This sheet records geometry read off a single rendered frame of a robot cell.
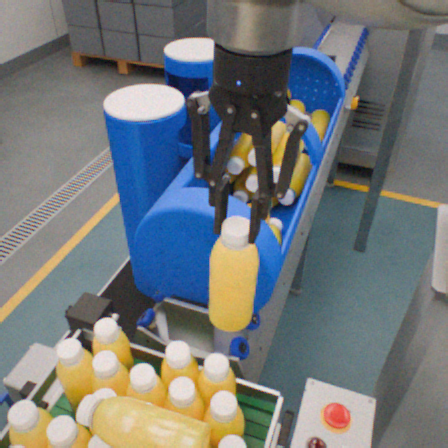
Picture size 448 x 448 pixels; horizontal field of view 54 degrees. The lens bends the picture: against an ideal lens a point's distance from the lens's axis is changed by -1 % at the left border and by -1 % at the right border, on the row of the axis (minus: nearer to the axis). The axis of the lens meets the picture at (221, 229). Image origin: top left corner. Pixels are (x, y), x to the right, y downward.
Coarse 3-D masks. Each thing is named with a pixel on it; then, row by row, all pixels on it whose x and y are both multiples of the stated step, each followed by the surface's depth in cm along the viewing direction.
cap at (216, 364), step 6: (210, 354) 72; (216, 354) 72; (222, 354) 72; (210, 360) 71; (216, 360) 71; (222, 360) 71; (210, 366) 70; (216, 366) 70; (222, 366) 70; (210, 372) 70; (216, 372) 70; (222, 372) 70; (216, 378) 70
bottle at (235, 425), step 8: (208, 408) 68; (208, 416) 67; (240, 416) 68; (216, 424) 66; (224, 424) 66; (232, 424) 66; (240, 424) 67; (216, 432) 66; (224, 432) 66; (232, 432) 67; (240, 432) 68; (216, 440) 67
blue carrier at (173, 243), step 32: (320, 64) 138; (320, 96) 145; (192, 160) 94; (320, 160) 112; (192, 192) 80; (160, 224) 81; (192, 224) 78; (288, 224) 107; (160, 256) 86; (192, 256) 83; (160, 288) 93; (192, 288) 89; (256, 288) 82
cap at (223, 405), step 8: (224, 392) 67; (216, 400) 66; (224, 400) 66; (232, 400) 66; (216, 408) 65; (224, 408) 65; (232, 408) 65; (216, 416) 65; (224, 416) 65; (232, 416) 66
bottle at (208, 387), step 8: (200, 376) 73; (208, 376) 71; (224, 376) 71; (232, 376) 73; (200, 384) 73; (208, 384) 71; (216, 384) 71; (224, 384) 71; (232, 384) 73; (200, 392) 73; (208, 392) 72; (216, 392) 71; (232, 392) 73; (208, 400) 73
